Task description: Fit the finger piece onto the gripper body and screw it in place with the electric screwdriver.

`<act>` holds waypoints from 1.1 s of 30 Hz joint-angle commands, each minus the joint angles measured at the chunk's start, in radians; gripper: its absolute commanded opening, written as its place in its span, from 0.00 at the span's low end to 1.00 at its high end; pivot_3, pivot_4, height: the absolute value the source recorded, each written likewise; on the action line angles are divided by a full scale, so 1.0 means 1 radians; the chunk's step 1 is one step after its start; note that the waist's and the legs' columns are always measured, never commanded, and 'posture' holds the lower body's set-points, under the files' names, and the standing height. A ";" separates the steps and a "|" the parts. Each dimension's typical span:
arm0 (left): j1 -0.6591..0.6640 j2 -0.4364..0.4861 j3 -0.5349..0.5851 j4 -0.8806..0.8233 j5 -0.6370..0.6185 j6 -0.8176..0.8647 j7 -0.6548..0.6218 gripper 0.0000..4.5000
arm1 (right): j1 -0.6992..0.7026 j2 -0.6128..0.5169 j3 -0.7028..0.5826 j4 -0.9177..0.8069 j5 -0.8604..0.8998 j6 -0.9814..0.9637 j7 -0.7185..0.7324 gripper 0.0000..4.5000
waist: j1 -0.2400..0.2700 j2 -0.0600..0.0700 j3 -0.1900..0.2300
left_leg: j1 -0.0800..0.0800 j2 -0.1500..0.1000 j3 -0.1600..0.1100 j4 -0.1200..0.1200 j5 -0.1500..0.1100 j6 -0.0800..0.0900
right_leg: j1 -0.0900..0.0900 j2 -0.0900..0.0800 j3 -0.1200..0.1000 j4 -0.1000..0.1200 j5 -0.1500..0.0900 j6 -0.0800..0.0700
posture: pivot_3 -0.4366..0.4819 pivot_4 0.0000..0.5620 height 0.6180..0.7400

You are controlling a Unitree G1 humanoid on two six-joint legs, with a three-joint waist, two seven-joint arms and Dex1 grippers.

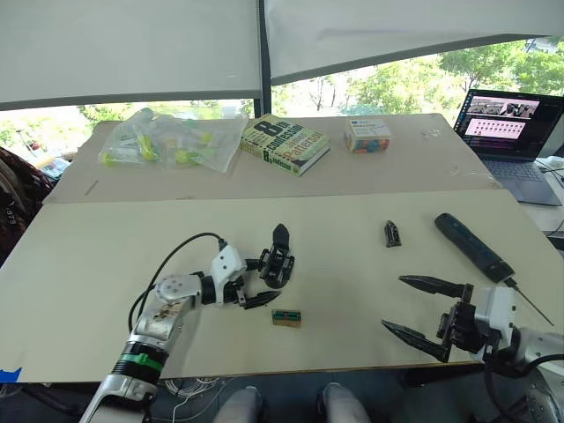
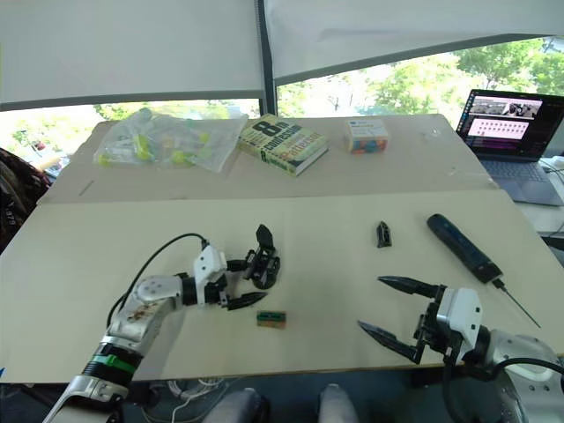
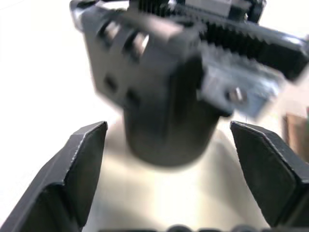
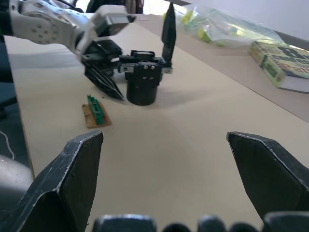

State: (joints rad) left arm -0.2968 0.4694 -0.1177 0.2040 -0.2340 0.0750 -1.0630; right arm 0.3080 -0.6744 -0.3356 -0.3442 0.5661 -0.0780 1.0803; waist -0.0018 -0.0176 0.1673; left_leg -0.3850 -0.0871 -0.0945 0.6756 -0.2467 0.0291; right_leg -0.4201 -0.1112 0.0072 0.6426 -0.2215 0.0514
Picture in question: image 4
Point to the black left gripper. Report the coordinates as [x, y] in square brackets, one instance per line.
[101, 52]

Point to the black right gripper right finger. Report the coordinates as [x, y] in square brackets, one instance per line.
[272, 174]

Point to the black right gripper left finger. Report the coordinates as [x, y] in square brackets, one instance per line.
[60, 183]

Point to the black gripper assembly with cylinder base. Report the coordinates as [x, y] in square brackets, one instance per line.
[142, 89]

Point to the brown cardboard piece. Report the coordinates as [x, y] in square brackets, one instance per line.
[87, 116]

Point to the silver robot body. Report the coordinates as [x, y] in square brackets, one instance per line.
[12, 176]

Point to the black pointed finger piece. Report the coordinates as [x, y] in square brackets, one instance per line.
[169, 31]

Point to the green plastic block with screws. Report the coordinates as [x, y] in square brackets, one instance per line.
[96, 111]

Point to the green and white book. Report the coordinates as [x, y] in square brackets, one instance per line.
[277, 62]

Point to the clear plastic bag green items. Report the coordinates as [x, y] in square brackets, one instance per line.
[217, 24]

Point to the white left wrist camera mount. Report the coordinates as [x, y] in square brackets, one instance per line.
[101, 14]

